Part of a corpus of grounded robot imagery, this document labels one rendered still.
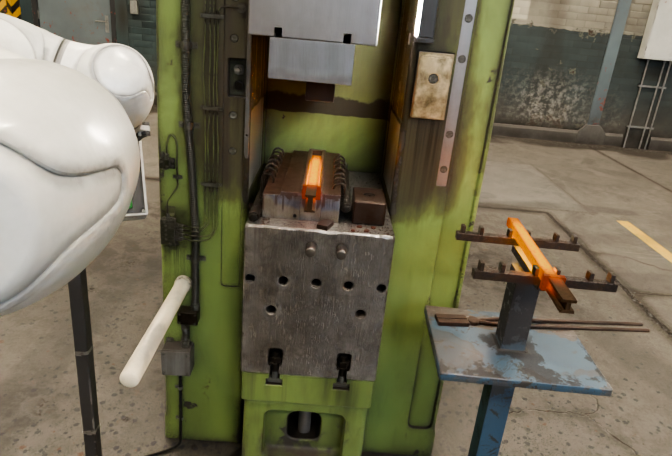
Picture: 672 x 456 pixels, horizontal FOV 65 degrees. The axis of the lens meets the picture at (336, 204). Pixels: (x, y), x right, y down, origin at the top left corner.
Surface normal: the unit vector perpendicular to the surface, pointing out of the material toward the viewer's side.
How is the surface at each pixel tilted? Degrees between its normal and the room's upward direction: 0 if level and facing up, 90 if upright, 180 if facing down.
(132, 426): 0
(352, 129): 90
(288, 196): 90
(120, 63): 58
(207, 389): 90
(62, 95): 38
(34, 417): 0
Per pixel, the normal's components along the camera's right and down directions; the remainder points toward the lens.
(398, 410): 0.00, 0.35
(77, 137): 0.91, -0.39
